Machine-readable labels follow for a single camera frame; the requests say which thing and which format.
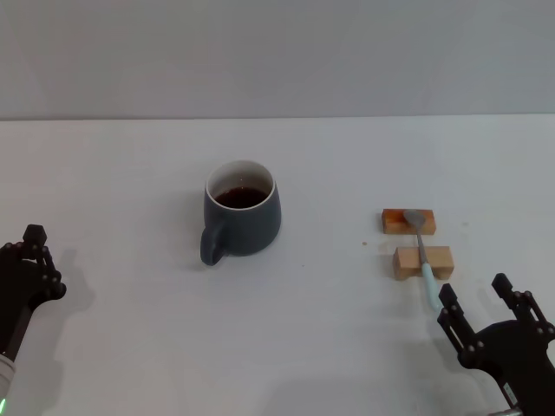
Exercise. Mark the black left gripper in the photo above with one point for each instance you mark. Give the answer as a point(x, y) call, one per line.
point(17, 294)

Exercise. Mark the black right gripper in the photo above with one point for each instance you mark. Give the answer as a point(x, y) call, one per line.
point(520, 364)

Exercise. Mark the dark grey ceramic cup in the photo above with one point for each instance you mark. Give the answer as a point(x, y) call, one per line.
point(247, 229)

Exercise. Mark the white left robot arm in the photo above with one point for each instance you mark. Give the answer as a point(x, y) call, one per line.
point(5, 381)

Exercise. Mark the pale notched wooden block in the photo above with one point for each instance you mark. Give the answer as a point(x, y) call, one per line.
point(407, 260)

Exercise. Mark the reddish stained wooden block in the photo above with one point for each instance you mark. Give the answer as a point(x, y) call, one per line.
point(392, 223)

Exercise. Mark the dark brown coffee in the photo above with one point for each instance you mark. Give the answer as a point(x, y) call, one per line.
point(240, 197)

